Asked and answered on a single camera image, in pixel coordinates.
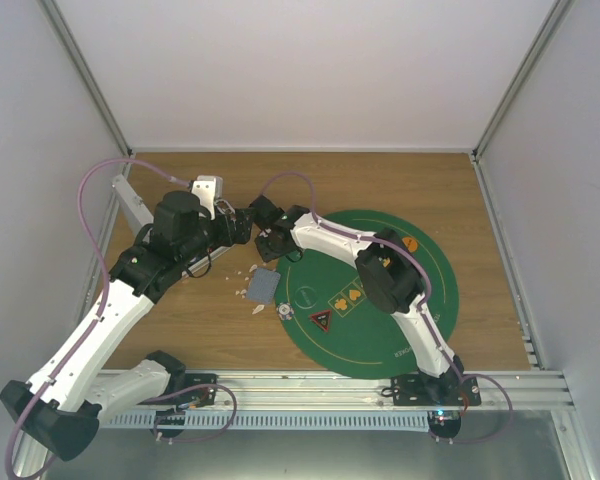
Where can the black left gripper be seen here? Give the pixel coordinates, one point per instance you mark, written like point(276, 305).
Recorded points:
point(242, 234)

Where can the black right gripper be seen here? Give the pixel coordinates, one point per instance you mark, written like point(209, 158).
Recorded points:
point(267, 254)

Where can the clear round dealer button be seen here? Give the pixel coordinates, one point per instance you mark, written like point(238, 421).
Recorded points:
point(306, 297)

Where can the black red triangular all-in button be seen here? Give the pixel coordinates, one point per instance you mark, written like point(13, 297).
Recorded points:
point(322, 319)

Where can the orange big blind button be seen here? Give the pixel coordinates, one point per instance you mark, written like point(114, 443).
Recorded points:
point(411, 243)

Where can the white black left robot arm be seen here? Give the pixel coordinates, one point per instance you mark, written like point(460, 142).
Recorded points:
point(60, 406)

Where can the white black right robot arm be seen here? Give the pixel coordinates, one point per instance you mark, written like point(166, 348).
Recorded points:
point(392, 280)

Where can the blue playing card deck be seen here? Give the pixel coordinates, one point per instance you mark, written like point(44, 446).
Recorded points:
point(263, 286)

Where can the silver aluminium poker case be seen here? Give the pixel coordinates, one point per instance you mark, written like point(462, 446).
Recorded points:
point(135, 210)

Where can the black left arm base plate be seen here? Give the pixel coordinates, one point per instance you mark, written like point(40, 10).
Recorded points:
point(187, 388)

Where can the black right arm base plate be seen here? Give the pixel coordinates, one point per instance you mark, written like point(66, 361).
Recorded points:
point(413, 390)

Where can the grey slotted cable duct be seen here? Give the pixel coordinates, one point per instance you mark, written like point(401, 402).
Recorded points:
point(300, 420)

